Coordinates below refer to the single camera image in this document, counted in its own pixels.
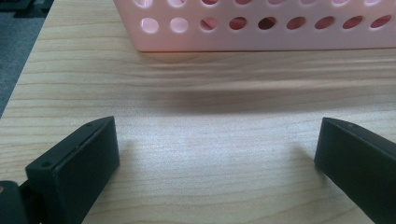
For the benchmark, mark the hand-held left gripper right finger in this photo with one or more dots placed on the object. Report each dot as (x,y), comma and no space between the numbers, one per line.
(361,165)

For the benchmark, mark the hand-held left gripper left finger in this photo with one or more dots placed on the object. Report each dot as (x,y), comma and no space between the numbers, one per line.
(74,168)

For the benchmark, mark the pink perforated plastic basket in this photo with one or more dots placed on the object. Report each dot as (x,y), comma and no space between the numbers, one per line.
(249,39)

